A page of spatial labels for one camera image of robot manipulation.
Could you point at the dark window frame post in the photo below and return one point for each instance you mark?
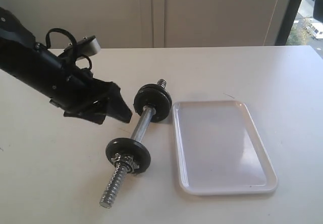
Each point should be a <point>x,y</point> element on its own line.
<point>287,22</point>

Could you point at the white plastic tray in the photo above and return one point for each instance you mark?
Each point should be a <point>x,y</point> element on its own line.
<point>219,150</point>

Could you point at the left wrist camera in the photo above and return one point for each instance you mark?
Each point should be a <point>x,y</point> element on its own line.
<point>88,46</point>

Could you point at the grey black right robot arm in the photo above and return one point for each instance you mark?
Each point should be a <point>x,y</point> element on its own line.
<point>318,10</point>

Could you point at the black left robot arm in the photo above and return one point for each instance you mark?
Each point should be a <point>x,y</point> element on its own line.
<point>30,61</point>

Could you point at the black rubber wheel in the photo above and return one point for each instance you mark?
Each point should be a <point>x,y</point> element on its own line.
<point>161,105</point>

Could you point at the chrome spinlock collar nut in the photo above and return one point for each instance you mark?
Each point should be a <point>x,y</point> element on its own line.
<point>125,162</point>

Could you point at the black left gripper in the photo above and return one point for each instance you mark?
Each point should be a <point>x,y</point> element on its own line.
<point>80,95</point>

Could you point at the chrome dumbbell bar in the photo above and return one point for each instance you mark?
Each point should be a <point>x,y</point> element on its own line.
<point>109,195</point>

